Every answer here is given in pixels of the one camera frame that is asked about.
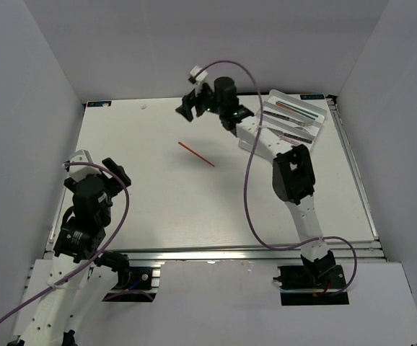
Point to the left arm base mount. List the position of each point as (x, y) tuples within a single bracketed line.
[(132, 284)]

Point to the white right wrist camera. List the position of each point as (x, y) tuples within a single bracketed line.
[(197, 75)]

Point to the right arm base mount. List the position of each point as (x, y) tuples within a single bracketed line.
[(297, 287)]

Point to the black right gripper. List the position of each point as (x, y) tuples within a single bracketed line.
[(192, 100)]

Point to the green chopstick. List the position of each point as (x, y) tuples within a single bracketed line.
[(306, 114), (315, 114)]

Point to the fork with dark handle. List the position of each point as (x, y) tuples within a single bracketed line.
[(281, 117)]

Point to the orange chopstick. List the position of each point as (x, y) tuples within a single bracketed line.
[(291, 109), (196, 154)]

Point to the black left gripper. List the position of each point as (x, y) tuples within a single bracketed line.
[(117, 171)]

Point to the blue label sticker right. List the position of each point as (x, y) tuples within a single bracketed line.
[(311, 96)]

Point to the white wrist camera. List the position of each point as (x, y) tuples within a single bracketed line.
[(79, 166), (197, 75)]

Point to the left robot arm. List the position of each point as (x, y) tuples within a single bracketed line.
[(82, 270)]

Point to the white divided cutlery tray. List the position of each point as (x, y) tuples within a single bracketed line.
[(318, 106)]

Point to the knife with dark handle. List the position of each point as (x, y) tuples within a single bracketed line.
[(290, 136)]

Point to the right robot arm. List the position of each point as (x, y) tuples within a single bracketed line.
[(293, 178)]

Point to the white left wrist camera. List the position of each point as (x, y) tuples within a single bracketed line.
[(79, 166)]

